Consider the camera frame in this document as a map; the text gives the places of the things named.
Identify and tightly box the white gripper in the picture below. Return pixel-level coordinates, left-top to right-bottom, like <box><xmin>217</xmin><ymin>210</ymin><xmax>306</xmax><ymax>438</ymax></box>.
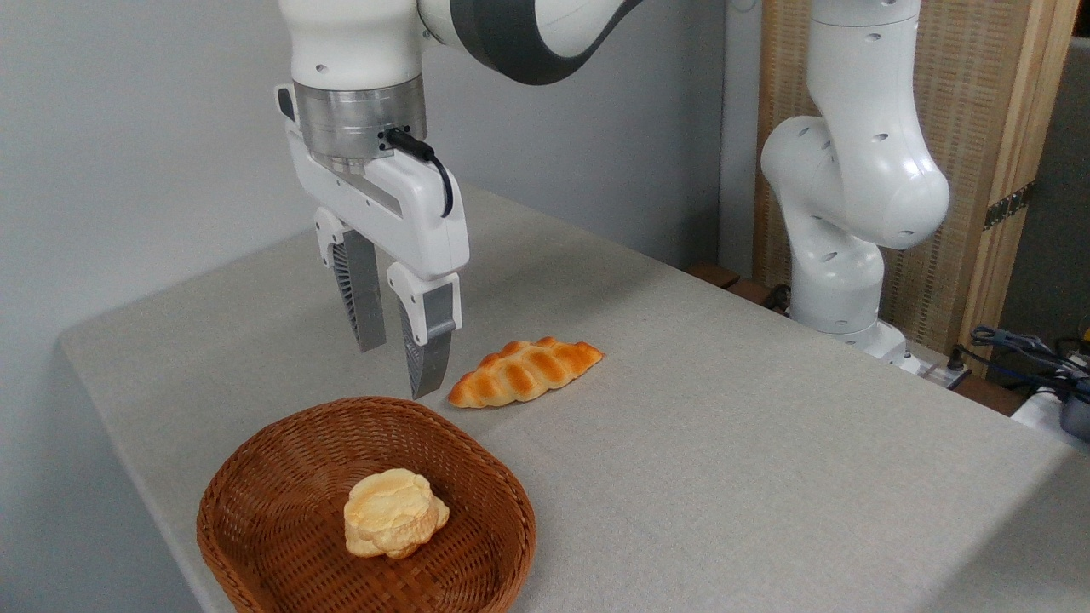
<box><xmin>274</xmin><ymin>83</ymin><xmax>471</xmax><ymax>400</ymax></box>

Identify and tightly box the braided golden bread loaf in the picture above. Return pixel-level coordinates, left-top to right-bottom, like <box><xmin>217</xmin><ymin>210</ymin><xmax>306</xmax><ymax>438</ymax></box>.
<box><xmin>448</xmin><ymin>336</ymin><xmax>605</xmax><ymax>410</ymax></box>

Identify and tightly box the pale round bread bun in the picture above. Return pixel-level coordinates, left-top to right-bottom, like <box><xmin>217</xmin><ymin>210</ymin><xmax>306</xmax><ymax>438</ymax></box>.
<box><xmin>343</xmin><ymin>468</ymin><xmax>450</xmax><ymax>560</ymax></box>

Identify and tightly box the brown wicker basket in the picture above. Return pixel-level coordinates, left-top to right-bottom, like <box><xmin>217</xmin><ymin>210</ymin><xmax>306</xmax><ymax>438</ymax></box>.
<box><xmin>196</xmin><ymin>396</ymin><xmax>537</xmax><ymax>613</ymax></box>

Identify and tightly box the grey tablecloth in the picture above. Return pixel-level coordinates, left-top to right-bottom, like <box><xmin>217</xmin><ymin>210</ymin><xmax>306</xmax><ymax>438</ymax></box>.
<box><xmin>58</xmin><ymin>186</ymin><xmax>1090</xmax><ymax>613</ymax></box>

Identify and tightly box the woven wooden folding screen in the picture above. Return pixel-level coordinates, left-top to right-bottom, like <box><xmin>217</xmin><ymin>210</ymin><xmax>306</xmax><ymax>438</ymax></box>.
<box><xmin>754</xmin><ymin>0</ymin><xmax>1081</xmax><ymax>375</ymax></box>

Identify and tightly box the metal screen hinge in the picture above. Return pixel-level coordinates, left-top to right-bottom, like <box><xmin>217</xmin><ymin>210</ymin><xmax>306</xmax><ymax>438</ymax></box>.
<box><xmin>984</xmin><ymin>181</ymin><xmax>1037</xmax><ymax>232</ymax></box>

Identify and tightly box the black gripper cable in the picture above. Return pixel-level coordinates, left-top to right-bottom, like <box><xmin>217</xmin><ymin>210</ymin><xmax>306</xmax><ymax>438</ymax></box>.
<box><xmin>386</xmin><ymin>128</ymin><xmax>455</xmax><ymax>219</ymax></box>

